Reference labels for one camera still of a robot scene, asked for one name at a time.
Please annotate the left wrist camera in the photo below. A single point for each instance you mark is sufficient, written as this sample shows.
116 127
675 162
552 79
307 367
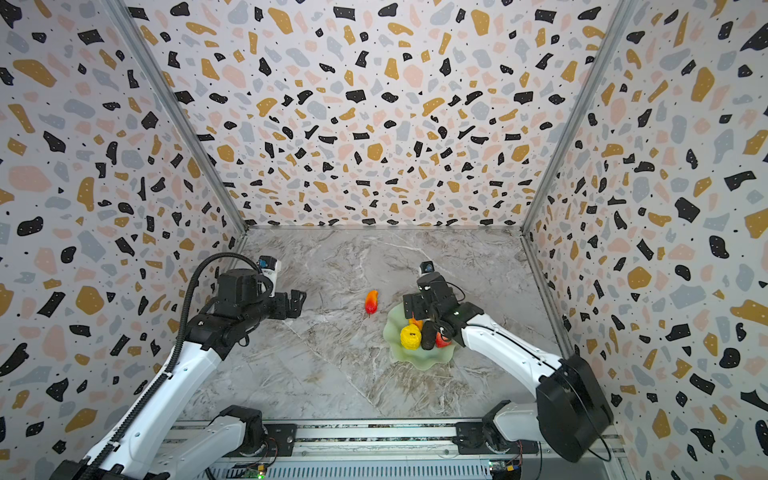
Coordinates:
270 267

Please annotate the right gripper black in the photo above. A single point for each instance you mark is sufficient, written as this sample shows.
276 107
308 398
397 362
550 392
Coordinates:
417 305

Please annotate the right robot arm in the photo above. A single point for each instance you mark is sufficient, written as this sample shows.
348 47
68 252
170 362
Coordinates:
572 411

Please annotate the dark fake avocado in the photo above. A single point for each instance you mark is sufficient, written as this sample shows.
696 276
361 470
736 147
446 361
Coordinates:
429 334

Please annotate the red orange fake apple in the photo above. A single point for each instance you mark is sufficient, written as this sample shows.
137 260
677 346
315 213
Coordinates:
416 323

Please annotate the light green wavy fruit bowl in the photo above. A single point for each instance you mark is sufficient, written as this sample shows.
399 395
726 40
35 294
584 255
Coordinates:
422 360

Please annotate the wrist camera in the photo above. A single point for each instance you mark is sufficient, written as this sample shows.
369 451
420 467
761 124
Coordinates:
426 267
270 267

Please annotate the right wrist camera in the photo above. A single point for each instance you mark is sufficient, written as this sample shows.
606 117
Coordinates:
426 267

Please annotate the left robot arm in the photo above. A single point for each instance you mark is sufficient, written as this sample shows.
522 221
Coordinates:
131 450

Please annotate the red yellow fake mango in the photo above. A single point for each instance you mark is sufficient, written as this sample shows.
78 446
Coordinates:
371 302

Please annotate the yellow fake lemon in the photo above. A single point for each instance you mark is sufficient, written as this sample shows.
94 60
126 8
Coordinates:
410 337

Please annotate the red fake strawberry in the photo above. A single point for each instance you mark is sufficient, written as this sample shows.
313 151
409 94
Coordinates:
442 341

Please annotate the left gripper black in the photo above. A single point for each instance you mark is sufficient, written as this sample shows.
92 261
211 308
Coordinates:
282 310

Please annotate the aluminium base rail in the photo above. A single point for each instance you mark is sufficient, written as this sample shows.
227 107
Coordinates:
409 449

